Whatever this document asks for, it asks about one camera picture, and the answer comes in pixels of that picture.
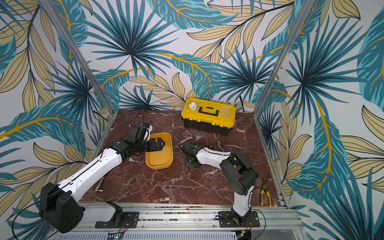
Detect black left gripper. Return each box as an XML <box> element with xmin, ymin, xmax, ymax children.
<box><xmin>135</xmin><ymin>136</ymin><xmax>166</xmax><ymax>153</ymax></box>

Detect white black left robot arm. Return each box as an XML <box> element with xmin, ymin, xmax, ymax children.
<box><xmin>39</xmin><ymin>138</ymin><xmax>166</xmax><ymax>234</ymax></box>

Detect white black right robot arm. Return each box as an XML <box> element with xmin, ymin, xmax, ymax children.
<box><xmin>181</xmin><ymin>141</ymin><xmax>259</xmax><ymax>223</ymax></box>

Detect yellow plastic storage tray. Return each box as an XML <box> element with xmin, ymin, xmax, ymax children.
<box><xmin>146</xmin><ymin>133</ymin><xmax>174</xmax><ymax>170</ymax></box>

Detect small metal tool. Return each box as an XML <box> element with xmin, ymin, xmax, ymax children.
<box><xmin>95</xmin><ymin>177</ymin><xmax>105</xmax><ymax>193</ymax></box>

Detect yellow black toolbox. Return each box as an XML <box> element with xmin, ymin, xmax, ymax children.
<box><xmin>181</xmin><ymin>98</ymin><xmax>236</xmax><ymax>136</ymax></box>

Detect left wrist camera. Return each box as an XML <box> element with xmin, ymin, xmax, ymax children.
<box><xmin>124</xmin><ymin>123</ymin><xmax>153</xmax><ymax>145</ymax></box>

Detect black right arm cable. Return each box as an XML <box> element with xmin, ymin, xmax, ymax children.
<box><xmin>239</xmin><ymin>151</ymin><xmax>270</xmax><ymax>193</ymax></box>

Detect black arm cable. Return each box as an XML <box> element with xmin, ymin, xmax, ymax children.
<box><xmin>10</xmin><ymin>197</ymin><xmax>52</xmax><ymax>240</ymax></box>
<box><xmin>239</xmin><ymin>151</ymin><xmax>270</xmax><ymax>193</ymax></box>

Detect yellow handled pliers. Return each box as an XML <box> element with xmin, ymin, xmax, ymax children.
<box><xmin>259</xmin><ymin>178</ymin><xmax>273</xmax><ymax>208</ymax></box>

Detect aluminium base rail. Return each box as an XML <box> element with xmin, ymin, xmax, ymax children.
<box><xmin>44</xmin><ymin>202</ymin><xmax>307</xmax><ymax>240</ymax></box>

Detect aluminium corner frame post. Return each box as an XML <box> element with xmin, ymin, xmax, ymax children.
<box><xmin>40</xmin><ymin>0</ymin><xmax>115</xmax><ymax>115</ymax></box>

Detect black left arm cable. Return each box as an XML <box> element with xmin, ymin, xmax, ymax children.
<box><xmin>10</xmin><ymin>197</ymin><xmax>52</xmax><ymax>240</ymax></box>

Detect aluminium right frame post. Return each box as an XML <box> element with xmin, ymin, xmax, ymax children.
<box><xmin>254</xmin><ymin>1</ymin><xmax>315</xmax><ymax>118</ymax></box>

